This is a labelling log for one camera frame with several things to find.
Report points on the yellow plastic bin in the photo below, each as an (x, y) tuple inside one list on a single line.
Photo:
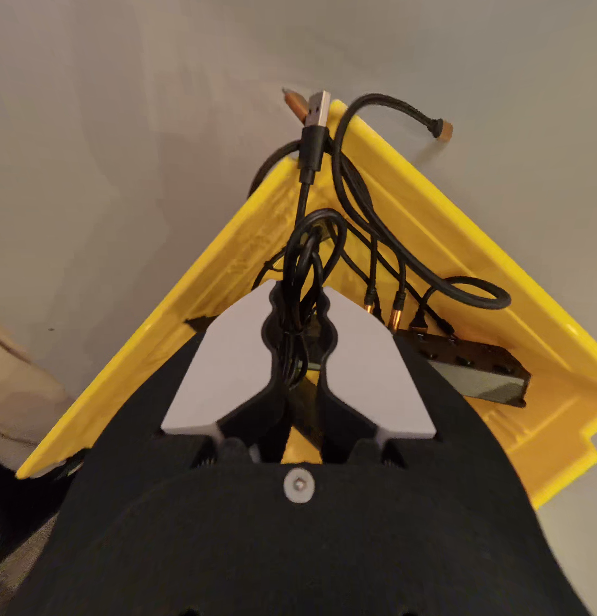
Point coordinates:
[(471, 250)]

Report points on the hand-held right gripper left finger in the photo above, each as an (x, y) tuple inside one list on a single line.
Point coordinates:
[(221, 365)]

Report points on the person's beige trousers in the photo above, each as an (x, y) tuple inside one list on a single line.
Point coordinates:
[(24, 399)]

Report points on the long black usb hub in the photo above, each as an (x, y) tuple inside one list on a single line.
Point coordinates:
[(471, 365)]

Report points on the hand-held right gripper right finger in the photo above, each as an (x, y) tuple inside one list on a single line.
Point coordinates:
[(375, 370)]

